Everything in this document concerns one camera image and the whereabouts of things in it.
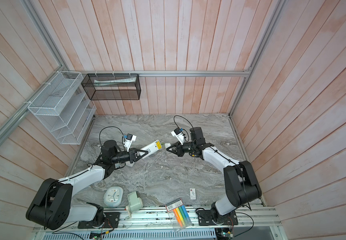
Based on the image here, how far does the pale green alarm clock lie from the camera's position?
780 mm

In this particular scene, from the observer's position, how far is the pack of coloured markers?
73cm

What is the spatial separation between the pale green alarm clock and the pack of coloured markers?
0.84ft
